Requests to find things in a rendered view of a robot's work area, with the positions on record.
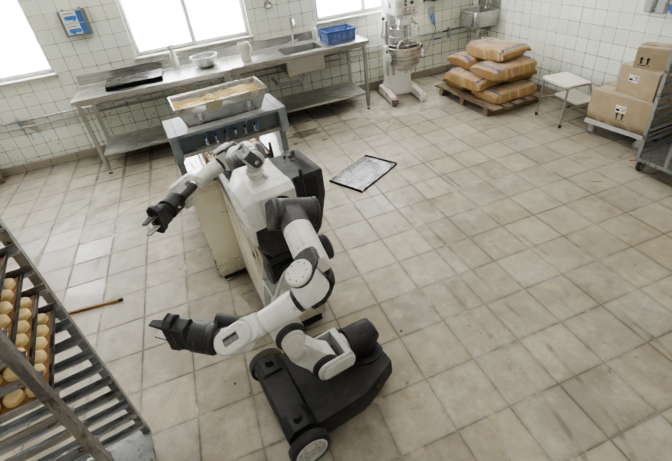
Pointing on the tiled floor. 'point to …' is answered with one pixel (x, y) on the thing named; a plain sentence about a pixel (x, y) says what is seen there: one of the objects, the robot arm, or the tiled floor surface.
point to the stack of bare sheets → (363, 173)
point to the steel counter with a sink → (314, 61)
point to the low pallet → (487, 102)
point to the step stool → (567, 90)
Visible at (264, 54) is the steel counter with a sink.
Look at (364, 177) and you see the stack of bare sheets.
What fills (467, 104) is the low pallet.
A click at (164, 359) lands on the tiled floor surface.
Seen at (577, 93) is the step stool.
